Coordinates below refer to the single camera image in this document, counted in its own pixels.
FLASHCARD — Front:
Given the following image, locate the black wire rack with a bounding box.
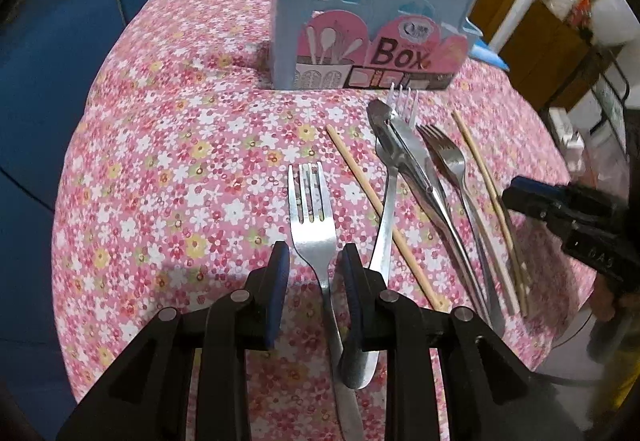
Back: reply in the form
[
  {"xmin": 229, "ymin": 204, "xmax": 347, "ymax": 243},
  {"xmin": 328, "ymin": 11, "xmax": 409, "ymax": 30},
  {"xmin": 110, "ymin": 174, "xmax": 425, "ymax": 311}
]
[{"xmin": 582, "ymin": 36, "xmax": 633, "ymax": 157}]

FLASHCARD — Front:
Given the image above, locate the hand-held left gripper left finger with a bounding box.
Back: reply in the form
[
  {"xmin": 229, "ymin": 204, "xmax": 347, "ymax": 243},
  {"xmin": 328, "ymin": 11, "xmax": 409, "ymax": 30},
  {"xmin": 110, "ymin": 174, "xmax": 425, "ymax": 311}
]
[{"xmin": 55, "ymin": 241, "xmax": 291, "ymax": 441}]

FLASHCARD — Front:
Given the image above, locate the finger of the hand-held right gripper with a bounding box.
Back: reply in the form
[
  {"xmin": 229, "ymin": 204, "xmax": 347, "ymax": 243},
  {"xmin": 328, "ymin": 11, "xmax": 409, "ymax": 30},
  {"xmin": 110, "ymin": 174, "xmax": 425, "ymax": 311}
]
[{"xmin": 502, "ymin": 176, "xmax": 577, "ymax": 223}]

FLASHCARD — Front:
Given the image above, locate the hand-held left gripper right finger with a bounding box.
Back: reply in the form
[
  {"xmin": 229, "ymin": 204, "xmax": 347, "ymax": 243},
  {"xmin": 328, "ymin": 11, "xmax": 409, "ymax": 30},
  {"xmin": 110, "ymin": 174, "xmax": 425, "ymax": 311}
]
[{"xmin": 337, "ymin": 243, "xmax": 586, "ymax": 441}]

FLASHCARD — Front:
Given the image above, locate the wooden chopstick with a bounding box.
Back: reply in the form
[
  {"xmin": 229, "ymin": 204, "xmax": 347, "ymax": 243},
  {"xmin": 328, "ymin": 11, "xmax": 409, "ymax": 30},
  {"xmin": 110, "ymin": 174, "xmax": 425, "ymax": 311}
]
[
  {"xmin": 451, "ymin": 109, "xmax": 521, "ymax": 318},
  {"xmin": 492, "ymin": 195, "xmax": 531, "ymax": 318},
  {"xmin": 325, "ymin": 124, "xmax": 452, "ymax": 314}
]

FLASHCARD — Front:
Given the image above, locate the wooden side cabinet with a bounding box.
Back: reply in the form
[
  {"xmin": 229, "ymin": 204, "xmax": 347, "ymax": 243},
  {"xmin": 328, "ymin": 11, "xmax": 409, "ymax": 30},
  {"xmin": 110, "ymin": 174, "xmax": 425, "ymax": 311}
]
[{"xmin": 497, "ymin": 0, "xmax": 603, "ymax": 109}]

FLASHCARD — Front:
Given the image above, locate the pink floral tablecloth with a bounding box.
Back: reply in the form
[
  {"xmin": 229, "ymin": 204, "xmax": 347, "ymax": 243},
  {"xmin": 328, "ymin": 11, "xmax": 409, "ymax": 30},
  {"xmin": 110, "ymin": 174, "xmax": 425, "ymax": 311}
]
[{"xmin": 52, "ymin": 0, "xmax": 598, "ymax": 441}]

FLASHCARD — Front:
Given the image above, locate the steel fork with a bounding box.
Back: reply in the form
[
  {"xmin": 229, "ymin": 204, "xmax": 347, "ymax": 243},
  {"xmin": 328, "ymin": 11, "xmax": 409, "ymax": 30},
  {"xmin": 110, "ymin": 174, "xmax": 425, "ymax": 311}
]
[
  {"xmin": 416, "ymin": 122, "xmax": 506, "ymax": 338},
  {"xmin": 286, "ymin": 162, "xmax": 365, "ymax": 441},
  {"xmin": 339, "ymin": 82, "xmax": 420, "ymax": 390}
]

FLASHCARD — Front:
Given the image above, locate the blue kitchen cabinet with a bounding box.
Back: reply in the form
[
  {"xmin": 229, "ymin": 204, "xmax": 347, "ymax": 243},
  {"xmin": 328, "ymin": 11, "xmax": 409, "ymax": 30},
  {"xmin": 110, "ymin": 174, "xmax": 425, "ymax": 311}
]
[{"xmin": 0, "ymin": 0, "xmax": 281, "ymax": 422}]

